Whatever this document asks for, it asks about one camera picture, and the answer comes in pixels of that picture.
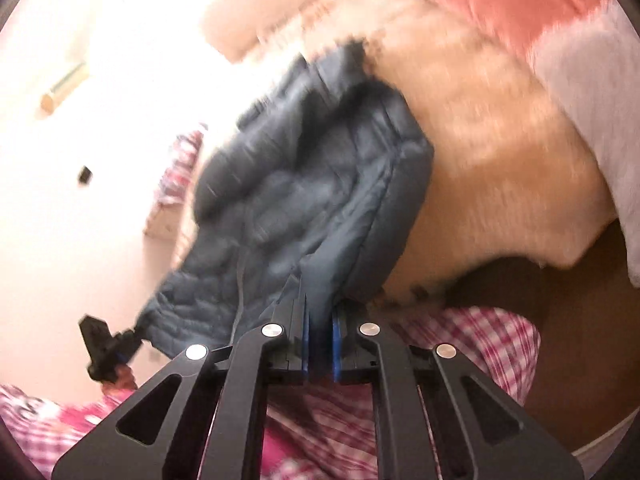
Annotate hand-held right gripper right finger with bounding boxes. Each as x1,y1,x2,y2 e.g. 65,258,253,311
330,301,586,480

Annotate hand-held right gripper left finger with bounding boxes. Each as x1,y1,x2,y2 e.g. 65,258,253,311
51,296,312,480

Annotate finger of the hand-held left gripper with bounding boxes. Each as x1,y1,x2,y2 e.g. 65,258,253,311
79,314,146,382

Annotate blue-grey quilted puffer jacket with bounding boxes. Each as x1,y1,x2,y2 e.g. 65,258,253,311
137,42,435,361

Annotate pink plaid pajamas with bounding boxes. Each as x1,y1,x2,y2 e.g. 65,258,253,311
0,306,542,480

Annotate beige box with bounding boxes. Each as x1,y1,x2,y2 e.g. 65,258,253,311
144,204,200,242

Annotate pink plaid cloth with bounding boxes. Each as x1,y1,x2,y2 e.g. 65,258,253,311
155,122,209,207

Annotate beige fluffy blanket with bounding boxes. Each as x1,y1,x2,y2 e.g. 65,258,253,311
320,0,618,306

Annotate light wooden bar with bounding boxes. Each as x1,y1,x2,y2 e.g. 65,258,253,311
39,61,92,112

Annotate coral and grey blanket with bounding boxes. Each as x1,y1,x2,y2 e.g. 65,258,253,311
405,0,640,286

